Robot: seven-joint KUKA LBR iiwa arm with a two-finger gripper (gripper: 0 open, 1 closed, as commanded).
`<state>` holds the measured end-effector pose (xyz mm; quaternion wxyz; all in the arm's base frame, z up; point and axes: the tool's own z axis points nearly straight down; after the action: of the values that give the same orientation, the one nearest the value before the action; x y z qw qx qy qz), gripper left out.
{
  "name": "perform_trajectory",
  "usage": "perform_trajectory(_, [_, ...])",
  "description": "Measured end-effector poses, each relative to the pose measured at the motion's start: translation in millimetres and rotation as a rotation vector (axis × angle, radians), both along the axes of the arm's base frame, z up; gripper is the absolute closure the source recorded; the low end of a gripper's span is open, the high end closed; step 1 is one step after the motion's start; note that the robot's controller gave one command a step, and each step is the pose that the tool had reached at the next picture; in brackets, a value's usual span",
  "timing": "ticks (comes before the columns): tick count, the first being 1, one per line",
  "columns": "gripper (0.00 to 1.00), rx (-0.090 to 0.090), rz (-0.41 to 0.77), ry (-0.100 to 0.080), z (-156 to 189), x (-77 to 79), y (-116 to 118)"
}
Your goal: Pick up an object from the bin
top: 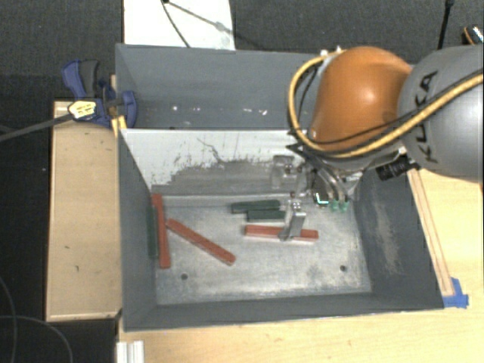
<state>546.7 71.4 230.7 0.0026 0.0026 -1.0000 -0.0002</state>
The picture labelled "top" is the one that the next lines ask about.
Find red-brown flat block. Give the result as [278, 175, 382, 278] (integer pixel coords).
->
[165, 217, 237, 268]
[243, 224, 320, 244]
[150, 193, 172, 270]

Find pale wood flat board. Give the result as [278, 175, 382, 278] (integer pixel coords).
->
[45, 100, 124, 323]

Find dark green flat block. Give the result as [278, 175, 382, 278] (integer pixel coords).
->
[246, 209, 286, 221]
[231, 199, 281, 215]
[146, 203, 159, 261]

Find black cylinder on white bracket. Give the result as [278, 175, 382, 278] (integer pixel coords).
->
[375, 156, 421, 182]

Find grey metal bin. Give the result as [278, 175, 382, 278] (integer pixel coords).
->
[114, 42, 445, 332]

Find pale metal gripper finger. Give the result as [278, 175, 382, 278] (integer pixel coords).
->
[270, 154, 306, 189]
[278, 198, 307, 242]

